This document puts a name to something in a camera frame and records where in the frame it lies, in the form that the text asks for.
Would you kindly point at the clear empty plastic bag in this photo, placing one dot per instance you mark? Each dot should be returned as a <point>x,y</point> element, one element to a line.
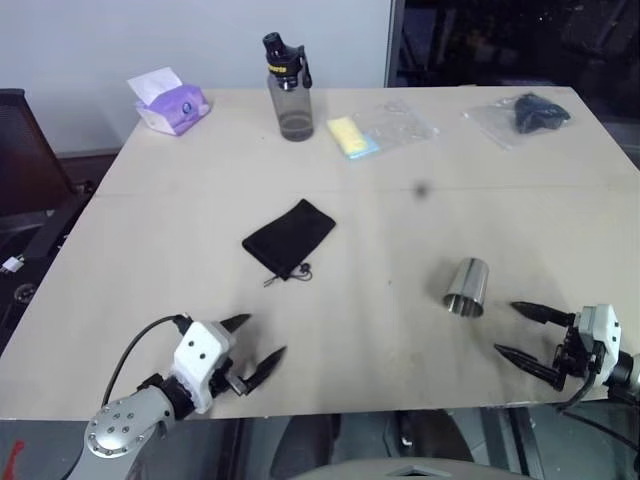
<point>400,125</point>

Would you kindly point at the dark rounded shape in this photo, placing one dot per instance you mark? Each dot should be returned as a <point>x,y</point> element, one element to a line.
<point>370,435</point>

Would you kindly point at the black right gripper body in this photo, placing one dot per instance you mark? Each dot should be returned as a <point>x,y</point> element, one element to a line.
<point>572,357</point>

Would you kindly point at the grey transparent water bottle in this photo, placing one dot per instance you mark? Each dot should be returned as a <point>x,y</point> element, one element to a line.
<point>294,105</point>

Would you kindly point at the grey robot torso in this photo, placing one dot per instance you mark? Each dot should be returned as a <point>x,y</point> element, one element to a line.
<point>405,470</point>

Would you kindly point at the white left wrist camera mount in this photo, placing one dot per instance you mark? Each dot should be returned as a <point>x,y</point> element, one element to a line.
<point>200,355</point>

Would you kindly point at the clear bag with black item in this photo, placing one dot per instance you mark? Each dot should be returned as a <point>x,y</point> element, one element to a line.
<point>520,117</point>

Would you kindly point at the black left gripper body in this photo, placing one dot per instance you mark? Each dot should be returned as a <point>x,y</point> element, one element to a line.
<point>225,375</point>

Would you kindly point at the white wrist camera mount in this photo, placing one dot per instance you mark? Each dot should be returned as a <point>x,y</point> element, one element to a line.
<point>200,355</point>
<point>602,332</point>

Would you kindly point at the black office chair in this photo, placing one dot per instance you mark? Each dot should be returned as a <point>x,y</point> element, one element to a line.
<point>25,165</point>

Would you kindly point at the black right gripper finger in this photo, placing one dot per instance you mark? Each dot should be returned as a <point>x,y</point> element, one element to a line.
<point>542,314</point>
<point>527,362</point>

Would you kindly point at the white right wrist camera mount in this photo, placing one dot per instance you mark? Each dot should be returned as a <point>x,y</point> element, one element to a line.
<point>602,332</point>

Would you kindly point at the white power plug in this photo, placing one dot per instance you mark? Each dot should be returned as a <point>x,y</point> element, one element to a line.
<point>12,266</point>

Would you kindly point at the stainless steel cup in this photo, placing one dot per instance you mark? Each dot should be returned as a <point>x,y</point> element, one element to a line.
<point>467,287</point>

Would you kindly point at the purple tissue pack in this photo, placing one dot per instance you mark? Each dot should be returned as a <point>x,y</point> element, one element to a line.
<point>175,110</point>

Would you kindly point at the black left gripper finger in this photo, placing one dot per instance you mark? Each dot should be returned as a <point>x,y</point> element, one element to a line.
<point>265,370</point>
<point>236,322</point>

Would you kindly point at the yellow sponge cloth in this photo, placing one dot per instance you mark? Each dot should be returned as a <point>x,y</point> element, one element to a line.
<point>347,132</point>

